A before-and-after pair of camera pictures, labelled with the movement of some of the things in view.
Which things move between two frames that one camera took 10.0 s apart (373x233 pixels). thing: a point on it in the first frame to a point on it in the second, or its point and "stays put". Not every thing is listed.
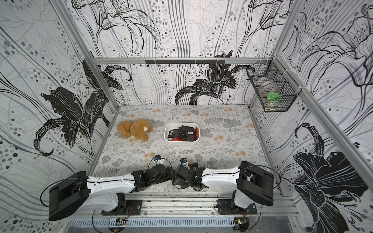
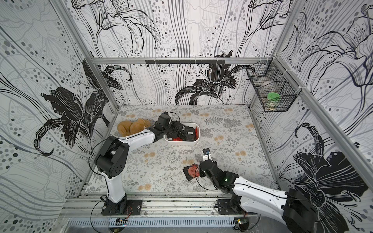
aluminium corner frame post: (96, 71) stays put
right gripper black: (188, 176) to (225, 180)
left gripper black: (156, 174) to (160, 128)
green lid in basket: (271, 95) stays put
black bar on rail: (185, 61) stays put
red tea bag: (196, 133) stays put
